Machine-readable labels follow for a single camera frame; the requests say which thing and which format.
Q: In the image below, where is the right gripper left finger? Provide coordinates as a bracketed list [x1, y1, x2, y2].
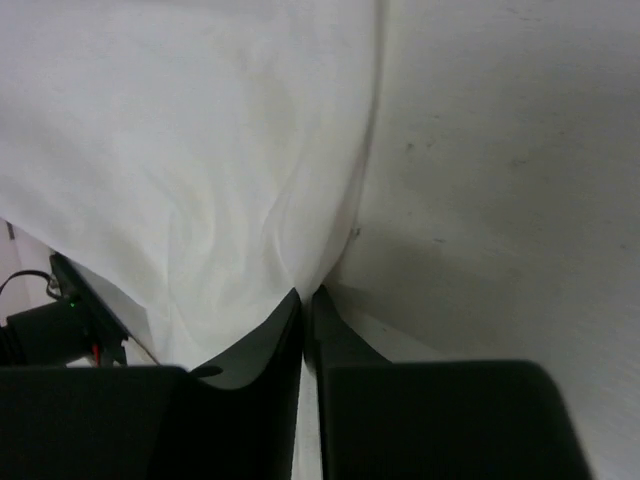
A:
[1, 292, 302, 479]

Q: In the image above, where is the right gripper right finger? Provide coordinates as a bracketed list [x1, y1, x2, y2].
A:
[310, 288, 592, 480]

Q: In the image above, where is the white tank top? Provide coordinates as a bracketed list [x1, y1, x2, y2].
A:
[1, 1, 380, 368]

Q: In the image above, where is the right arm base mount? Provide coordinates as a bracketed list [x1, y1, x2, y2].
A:
[1, 253, 130, 367]

